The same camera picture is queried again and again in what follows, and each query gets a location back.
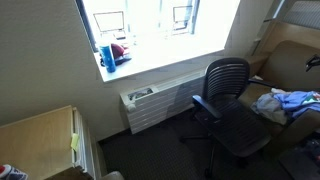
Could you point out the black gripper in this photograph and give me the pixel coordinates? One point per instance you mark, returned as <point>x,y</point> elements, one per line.
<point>315,60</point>

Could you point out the black mesh office chair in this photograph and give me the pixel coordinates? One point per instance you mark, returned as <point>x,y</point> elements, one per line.
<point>230,123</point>

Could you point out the brown cardboard box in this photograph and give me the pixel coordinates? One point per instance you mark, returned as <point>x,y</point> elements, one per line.
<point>290,63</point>

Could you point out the light blue shirt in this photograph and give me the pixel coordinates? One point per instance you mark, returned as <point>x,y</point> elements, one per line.
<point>300,101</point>

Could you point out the white crumpled cloth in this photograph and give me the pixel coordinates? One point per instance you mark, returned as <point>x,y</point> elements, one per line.
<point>276,90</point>

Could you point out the black backpack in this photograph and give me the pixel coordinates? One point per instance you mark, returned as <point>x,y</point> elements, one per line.
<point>303,163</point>

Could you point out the dark small windowsill object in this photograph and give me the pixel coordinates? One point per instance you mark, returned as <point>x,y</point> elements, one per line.
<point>122,60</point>

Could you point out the maroon round object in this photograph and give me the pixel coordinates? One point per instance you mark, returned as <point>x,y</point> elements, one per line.
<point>117,50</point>

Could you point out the blue bottle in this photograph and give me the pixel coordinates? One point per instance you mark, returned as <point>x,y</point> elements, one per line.
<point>108,58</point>

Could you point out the grey rounded object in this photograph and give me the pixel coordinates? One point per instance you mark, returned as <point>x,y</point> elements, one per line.
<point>112,176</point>

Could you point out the yellow sticky note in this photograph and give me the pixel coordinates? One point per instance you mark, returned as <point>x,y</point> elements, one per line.
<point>75,141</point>

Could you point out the light wooden drawer cabinet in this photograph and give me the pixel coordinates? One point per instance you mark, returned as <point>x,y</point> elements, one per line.
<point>36,143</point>

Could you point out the red white glue bottle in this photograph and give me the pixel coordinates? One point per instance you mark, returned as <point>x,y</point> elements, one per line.
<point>11,173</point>

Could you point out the white wall heater unit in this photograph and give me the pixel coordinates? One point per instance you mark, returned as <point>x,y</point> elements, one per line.
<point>160,106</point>

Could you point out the window with dark frame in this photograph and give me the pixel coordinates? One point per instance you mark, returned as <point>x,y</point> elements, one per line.
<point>87,23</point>

